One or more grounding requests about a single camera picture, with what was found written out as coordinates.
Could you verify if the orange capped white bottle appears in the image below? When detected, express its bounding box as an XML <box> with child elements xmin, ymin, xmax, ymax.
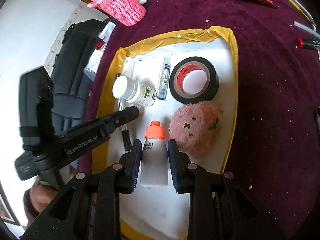
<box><xmin>140</xmin><ymin>120</ymin><xmax>168</xmax><ymax>187</ymax></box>

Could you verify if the translucent white tube pen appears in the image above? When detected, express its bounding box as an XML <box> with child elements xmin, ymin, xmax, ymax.
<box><xmin>293</xmin><ymin>21</ymin><xmax>320</xmax><ymax>39</ymax></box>

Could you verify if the person's left hand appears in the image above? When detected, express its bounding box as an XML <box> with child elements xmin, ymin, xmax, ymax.
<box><xmin>23</xmin><ymin>166</ymin><xmax>79</xmax><ymax>214</ymax></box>

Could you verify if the black pen in tray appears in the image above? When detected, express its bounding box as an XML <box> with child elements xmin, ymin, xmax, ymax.
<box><xmin>115</xmin><ymin>73</ymin><xmax>132</xmax><ymax>152</ymax></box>

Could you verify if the pink plush ball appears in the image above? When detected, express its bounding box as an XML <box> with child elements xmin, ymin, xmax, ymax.
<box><xmin>168</xmin><ymin>101</ymin><xmax>221</xmax><ymax>158</ymax></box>

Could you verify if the black office chair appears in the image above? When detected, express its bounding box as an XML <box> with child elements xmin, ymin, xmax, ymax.
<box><xmin>51</xmin><ymin>20</ymin><xmax>106</xmax><ymax>133</ymax></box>

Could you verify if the white pill bottle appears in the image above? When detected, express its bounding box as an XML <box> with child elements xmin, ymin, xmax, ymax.
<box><xmin>112</xmin><ymin>75</ymin><xmax>157</xmax><ymax>107</ymax></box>

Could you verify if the clear blue lead tube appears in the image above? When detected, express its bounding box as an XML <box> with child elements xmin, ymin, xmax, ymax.
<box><xmin>157</xmin><ymin>57</ymin><xmax>170</xmax><ymax>101</ymax></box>

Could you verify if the white tray with yellow tape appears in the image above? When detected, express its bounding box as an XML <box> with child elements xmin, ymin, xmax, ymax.
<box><xmin>91</xmin><ymin>26</ymin><xmax>239</xmax><ymax>240</ymax></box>

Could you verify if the purple velvet tablecloth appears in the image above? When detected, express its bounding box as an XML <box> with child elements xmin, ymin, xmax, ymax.
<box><xmin>86</xmin><ymin>0</ymin><xmax>319</xmax><ymax>239</ymax></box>

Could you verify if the black electrical tape roll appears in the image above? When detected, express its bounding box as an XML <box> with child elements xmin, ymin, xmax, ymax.
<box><xmin>169</xmin><ymin>56</ymin><xmax>220</xmax><ymax>105</ymax></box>

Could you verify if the black red tipped marker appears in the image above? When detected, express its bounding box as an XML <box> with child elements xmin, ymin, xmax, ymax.
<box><xmin>296</xmin><ymin>38</ymin><xmax>320</xmax><ymax>51</ymax></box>

